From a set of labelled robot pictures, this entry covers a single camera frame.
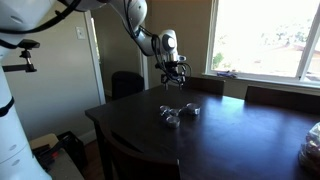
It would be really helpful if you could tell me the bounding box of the black stereo camera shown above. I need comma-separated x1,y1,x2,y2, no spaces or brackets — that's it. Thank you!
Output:
17,38,41,50

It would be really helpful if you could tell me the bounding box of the white light switch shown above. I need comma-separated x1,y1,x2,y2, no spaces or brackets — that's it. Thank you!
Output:
75,26,87,41

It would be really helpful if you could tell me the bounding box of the large steel measuring cup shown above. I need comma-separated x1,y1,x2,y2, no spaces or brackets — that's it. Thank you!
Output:
184,102,202,117

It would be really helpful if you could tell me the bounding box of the clear plastic bag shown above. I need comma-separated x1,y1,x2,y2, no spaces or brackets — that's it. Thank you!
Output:
298,121,320,175

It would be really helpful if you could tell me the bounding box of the black plastic crate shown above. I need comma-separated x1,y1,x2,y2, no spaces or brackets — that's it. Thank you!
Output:
56,130,88,169

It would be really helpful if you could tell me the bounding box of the black and red tool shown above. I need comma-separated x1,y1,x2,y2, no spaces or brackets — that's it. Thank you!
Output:
32,141,68,172

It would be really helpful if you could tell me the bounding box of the grey robot stand platform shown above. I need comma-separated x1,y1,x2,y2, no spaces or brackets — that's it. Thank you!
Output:
46,148,85,180

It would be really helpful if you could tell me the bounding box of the white framed window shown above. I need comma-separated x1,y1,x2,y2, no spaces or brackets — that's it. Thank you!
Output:
204,0,320,88

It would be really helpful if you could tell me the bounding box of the one-third steel measuring cup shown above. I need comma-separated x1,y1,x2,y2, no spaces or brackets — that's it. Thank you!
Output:
158,104,172,118

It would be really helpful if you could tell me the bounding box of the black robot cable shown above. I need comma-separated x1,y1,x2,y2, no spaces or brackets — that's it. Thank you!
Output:
0,0,193,86

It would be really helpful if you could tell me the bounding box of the half steel measuring cup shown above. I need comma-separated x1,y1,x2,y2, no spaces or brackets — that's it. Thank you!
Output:
164,115,182,130

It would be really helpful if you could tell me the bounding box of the white door frame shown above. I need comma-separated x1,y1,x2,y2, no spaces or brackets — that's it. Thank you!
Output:
83,6,150,106

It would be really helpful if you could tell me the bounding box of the smallest steel measuring cup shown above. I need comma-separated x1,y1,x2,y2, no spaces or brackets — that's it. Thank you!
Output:
169,107,187,118

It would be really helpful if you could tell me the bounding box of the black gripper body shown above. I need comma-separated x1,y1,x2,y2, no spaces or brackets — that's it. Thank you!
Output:
160,60,188,83

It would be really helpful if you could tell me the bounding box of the black strap band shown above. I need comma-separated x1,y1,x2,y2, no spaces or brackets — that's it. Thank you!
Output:
0,96,16,118

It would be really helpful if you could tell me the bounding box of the white baseboard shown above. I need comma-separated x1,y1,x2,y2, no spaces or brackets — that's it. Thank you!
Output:
78,129,98,146

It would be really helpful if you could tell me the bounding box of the blue item on sill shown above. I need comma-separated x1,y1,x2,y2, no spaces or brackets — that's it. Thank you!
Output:
216,70,238,80

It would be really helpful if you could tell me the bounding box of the curved-back wooden dining chair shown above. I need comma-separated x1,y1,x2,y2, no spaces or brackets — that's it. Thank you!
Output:
99,128,182,180

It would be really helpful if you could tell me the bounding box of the dark wooden dining chair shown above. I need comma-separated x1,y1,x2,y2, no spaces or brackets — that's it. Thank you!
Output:
180,75,226,96
244,85,320,115

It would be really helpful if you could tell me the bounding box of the beige box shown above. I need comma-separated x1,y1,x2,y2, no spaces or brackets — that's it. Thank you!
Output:
29,133,60,151

